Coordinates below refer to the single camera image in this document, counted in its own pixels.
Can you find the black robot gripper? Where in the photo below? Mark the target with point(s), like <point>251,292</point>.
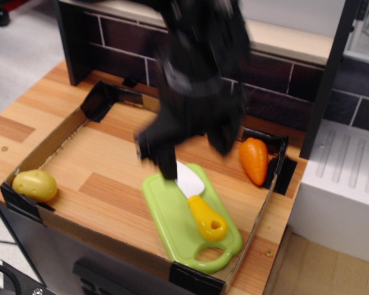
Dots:
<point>193,100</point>

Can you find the toy knife yellow handle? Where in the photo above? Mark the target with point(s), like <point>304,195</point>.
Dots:
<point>211,225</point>

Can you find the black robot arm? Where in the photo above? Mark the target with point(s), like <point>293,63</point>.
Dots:
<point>208,42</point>

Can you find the green plastic cutting board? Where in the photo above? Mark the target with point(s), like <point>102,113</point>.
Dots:
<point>177,228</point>

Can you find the cardboard fence with black tape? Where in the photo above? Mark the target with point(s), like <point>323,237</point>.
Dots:
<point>99,200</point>

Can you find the orange toy carrot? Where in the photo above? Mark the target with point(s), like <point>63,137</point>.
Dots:
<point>254,158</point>

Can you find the white toy sink drainboard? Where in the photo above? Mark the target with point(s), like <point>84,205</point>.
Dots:
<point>332,204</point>

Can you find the yellow toy potato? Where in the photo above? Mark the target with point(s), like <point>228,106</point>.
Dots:
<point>36,184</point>

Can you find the black chair caster wheel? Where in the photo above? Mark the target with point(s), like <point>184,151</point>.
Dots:
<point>4,14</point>

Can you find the black shelf frame with tiles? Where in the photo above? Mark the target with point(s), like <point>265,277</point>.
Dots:
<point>282,89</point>

